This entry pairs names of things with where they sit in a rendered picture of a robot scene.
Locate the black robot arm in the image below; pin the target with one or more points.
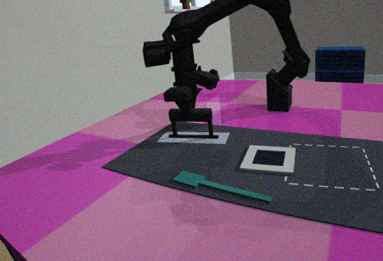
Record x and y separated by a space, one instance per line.
188 26

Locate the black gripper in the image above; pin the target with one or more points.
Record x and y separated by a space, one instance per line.
184 95

